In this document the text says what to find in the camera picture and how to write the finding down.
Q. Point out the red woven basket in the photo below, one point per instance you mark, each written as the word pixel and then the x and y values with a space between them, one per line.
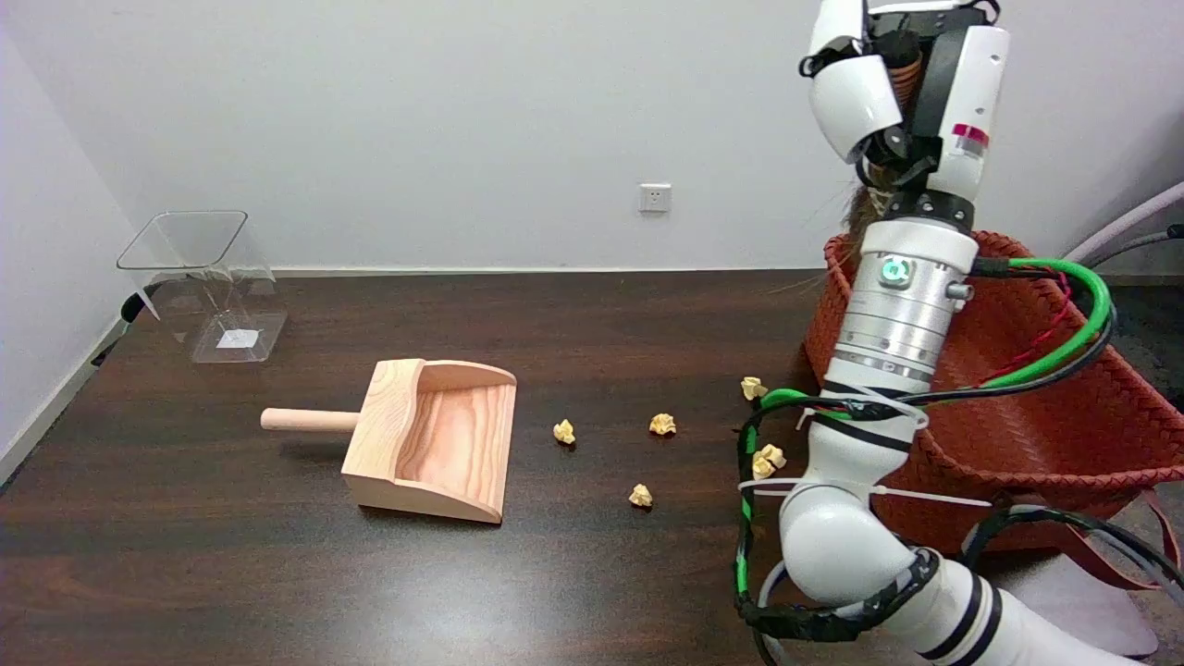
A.
pixel 1045 416

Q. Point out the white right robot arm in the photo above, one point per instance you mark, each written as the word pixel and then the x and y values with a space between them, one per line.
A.
pixel 902 314

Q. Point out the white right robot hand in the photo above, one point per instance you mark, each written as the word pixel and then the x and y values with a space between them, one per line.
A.
pixel 865 97

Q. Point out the grey pad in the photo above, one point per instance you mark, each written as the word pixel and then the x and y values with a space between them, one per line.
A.
pixel 1082 610

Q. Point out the white wall socket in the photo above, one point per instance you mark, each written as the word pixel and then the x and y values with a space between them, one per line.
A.
pixel 655 197

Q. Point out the pink curved tube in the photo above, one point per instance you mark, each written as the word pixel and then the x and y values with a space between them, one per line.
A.
pixel 1133 217

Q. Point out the clear plastic container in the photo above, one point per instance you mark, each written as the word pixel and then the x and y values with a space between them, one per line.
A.
pixel 217 287

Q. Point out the wooden dustpan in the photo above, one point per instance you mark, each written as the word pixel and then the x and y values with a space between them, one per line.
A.
pixel 444 435

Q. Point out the brown bristle hand broom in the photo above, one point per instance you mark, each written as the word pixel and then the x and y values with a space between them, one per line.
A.
pixel 867 217

